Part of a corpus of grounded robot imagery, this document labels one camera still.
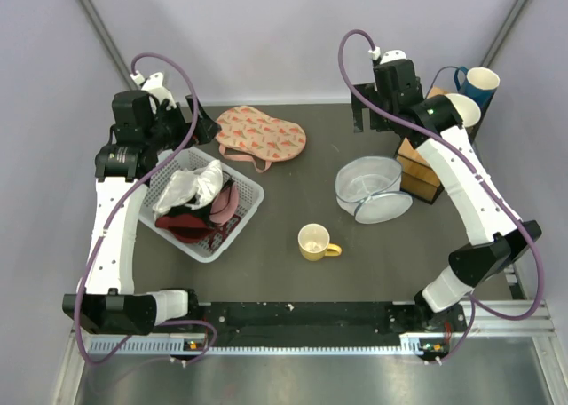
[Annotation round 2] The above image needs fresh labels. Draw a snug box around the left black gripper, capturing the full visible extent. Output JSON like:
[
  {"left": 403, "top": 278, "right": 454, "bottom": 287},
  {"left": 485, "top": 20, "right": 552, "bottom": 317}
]
[{"left": 144, "top": 94, "right": 220, "bottom": 152}]

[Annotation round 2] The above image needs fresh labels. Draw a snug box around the peach floral laundry bag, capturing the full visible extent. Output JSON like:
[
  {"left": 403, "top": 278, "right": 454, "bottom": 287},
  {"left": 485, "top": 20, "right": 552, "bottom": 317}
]
[{"left": 216, "top": 106, "right": 307, "bottom": 173}]

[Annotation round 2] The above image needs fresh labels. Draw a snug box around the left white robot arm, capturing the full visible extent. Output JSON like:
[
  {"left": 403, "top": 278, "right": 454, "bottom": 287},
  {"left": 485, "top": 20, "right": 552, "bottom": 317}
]
[{"left": 62, "top": 90, "right": 219, "bottom": 335}]

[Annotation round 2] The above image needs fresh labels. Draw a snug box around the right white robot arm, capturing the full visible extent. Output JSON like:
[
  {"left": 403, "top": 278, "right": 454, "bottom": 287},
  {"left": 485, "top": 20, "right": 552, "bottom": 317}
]
[{"left": 350, "top": 51, "right": 543, "bottom": 330}]

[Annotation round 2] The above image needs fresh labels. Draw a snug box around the white mesh laundry bag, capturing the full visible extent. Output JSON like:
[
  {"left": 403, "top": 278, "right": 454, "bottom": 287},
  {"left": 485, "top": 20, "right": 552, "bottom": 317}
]
[{"left": 335, "top": 156, "right": 413, "bottom": 225}]

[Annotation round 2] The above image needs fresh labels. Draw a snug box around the pink bra in basket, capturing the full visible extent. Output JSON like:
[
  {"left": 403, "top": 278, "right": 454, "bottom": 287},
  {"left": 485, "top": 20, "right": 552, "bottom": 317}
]
[{"left": 209, "top": 184, "right": 240, "bottom": 225}]

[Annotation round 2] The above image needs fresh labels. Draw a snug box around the dark red bra in basket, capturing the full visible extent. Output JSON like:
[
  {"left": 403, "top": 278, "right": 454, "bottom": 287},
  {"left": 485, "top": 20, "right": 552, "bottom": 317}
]
[{"left": 154, "top": 214, "right": 214, "bottom": 243}]

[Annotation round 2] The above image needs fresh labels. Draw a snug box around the white garment in basket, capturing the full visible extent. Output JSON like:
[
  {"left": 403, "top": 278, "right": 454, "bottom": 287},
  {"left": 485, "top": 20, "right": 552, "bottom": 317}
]
[{"left": 153, "top": 159, "right": 224, "bottom": 216}]

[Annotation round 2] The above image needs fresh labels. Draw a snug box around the white plastic basket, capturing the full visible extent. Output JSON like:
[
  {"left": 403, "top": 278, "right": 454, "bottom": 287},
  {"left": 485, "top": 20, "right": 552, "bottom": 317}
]
[{"left": 138, "top": 147, "right": 264, "bottom": 263}]

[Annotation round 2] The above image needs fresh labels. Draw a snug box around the white bowl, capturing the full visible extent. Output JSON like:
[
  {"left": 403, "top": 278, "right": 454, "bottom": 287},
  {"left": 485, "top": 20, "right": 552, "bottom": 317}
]
[{"left": 445, "top": 93, "right": 481, "bottom": 129}]

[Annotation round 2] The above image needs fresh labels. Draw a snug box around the blue white mug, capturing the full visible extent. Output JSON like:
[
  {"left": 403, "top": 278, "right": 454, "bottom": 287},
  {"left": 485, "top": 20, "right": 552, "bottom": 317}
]
[{"left": 454, "top": 67, "right": 501, "bottom": 110}]

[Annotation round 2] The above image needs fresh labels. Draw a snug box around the yellow mug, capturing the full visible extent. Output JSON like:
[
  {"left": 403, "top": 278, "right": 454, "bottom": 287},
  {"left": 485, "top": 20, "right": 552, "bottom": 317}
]
[{"left": 297, "top": 223, "right": 343, "bottom": 262}]

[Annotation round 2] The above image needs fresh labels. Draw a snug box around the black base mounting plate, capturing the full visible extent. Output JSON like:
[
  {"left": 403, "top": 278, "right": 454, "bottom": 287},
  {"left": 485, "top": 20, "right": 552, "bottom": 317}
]
[{"left": 190, "top": 302, "right": 466, "bottom": 347}]

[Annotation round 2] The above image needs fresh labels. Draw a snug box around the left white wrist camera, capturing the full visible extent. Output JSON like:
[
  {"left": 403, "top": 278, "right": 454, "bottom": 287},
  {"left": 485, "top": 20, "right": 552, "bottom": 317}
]
[{"left": 130, "top": 71, "right": 176, "bottom": 113}]

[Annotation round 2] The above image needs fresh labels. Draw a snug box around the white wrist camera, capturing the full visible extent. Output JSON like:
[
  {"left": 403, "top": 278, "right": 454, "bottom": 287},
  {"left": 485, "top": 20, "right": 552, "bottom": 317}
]
[
  {"left": 368, "top": 46, "right": 407, "bottom": 67},
  {"left": 130, "top": 71, "right": 176, "bottom": 113}
]

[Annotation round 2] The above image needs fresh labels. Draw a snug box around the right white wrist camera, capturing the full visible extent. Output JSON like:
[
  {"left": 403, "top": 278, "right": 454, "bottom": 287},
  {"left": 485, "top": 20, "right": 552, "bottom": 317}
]
[{"left": 368, "top": 46, "right": 407, "bottom": 67}]

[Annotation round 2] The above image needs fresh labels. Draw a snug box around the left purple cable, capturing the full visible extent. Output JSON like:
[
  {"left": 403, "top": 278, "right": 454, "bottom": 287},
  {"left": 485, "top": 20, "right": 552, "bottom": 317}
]
[{"left": 74, "top": 52, "right": 217, "bottom": 365}]

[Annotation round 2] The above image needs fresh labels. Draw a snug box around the purple cable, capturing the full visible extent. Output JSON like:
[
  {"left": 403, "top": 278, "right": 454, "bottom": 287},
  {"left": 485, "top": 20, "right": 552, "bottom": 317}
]
[
  {"left": 74, "top": 52, "right": 217, "bottom": 365},
  {"left": 339, "top": 29, "right": 546, "bottom": 365}
]

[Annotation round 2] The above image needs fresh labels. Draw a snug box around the wooden black frame shelf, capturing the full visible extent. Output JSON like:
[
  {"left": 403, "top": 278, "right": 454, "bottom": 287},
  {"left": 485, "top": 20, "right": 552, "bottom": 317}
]
[{"left": 395, "top": 66, "right": 481, "bottom": 204}]

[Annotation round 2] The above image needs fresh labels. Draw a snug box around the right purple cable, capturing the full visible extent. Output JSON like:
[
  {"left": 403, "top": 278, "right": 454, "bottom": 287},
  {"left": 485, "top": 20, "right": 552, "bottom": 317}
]
[{"left": 339, "top": 29, "right": 546, "bottom": 365}]

